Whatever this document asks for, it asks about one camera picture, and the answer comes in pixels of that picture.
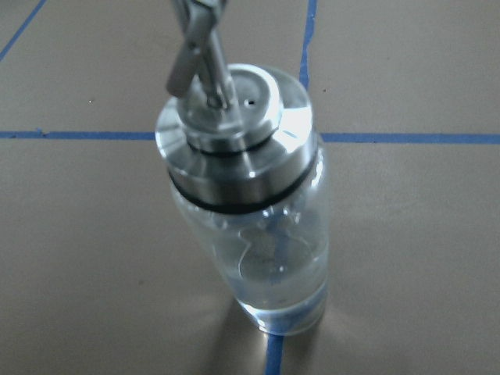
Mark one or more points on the glass sauce bottle steel spout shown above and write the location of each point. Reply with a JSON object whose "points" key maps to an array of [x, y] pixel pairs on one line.
{"points": [[249, 173]]}

